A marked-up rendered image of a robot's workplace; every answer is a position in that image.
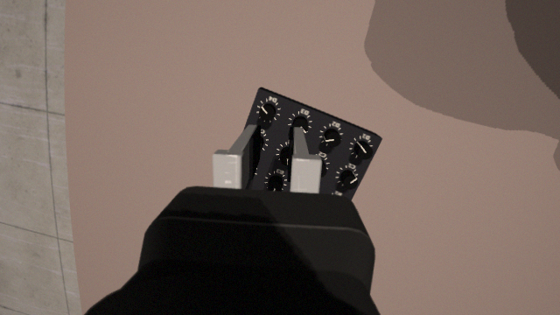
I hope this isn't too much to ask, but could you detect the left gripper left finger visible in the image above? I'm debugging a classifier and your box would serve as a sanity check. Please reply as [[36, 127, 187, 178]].
[[213, 125, 261, 189]]

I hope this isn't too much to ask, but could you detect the black knob panel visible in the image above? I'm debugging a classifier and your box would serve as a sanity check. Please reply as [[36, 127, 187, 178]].
[[244, 87, 382, 200]]

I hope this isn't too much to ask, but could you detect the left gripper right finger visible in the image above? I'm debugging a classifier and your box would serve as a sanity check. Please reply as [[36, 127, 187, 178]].
[[287, 127, 322, 193]]

